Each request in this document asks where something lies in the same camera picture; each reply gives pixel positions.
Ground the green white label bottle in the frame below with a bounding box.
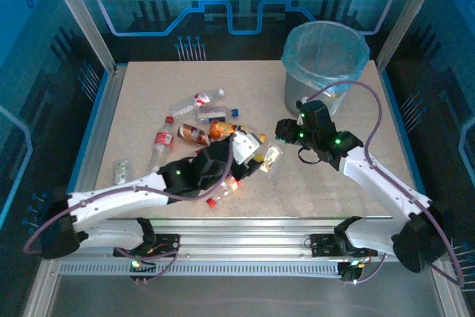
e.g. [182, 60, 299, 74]
[259, 137, 285, 177]

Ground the crushed clear bottle red cap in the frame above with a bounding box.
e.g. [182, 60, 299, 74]
[206, 178, 243, 209]

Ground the grey metal bin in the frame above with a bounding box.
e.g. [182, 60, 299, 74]
[284, 68, 348, 117]

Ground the brown label plastic bottle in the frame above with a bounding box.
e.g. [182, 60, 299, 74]
[177, 122, 212, 147]

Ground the slim cola bottle red cap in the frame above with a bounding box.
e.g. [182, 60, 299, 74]
[147, 116, 175, 174]

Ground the orange juice bottle yellow label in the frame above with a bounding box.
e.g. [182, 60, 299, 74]
[209, 119, 267, 143]

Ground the Fiji water bottle blue cap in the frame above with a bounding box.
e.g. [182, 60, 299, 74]
[195, 106, 240, 125]

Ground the small crushed clear bottle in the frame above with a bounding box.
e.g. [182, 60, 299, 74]
[113, 160, 130, 185]

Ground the grey bin with blue liner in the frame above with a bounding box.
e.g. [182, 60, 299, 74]
[281, 21, 372, 97]

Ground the clear bottle white cap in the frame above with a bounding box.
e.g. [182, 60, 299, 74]
[168, 88, 226, 117]

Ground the black connector block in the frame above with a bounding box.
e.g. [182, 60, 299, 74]
[339, 259, 367, 285]
[128, 257, 159, 285]

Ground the grey metal base sheet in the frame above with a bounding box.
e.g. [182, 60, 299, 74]
[22, 259, 472, 317]

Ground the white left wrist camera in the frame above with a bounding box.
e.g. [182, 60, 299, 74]
[232, 131, 261, 166]

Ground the black cable loop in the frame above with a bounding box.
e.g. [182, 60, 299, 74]
[298, 146, 321, 165]

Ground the aluminium front rail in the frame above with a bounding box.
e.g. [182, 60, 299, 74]
[44, 218, 446, 264]

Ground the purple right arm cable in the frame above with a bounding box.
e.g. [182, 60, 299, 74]
[304, 79, 465, 287]

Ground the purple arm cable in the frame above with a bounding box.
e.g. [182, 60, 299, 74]
[304, 79, 465, 287]
[22, 134, 235, 285]

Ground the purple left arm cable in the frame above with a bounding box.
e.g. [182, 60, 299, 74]
[22, 134, 235, 285]

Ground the blue side rail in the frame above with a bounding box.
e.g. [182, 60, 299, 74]
[378, 68, 439, 221]

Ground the grey slotted cable duct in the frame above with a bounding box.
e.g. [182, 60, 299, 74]
[58, 261, 344, 278]

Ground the aluminium side rail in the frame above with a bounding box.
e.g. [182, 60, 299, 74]
[62, 64, 128, 221]

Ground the aluminium frame post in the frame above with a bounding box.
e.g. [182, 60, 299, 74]
[374, 0, 448, 71]
[41, 0, 119, 73]

